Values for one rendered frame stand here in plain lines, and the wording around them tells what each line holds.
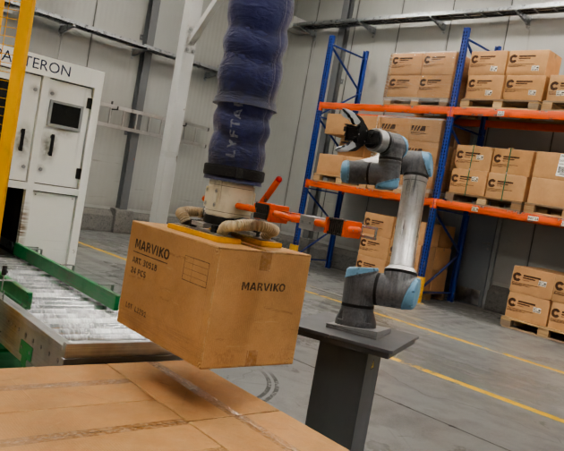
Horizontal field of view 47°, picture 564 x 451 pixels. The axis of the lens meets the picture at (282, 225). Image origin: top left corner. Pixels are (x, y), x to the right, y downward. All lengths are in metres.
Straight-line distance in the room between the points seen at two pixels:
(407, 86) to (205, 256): 8.95
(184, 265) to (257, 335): 0.34
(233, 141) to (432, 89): 8.42
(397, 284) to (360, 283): 0.17
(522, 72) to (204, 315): 8.36
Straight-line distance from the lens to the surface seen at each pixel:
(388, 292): 2.96
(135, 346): 2.80
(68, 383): 2.43
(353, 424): 3.05
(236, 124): 2.34
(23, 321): 3.09
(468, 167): 10.12
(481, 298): 11.23
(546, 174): 9.56
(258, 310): 2.23
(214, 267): 2.10
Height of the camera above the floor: 1.32
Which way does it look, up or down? 3 degrees down
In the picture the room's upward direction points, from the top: 10 degrees clockwise
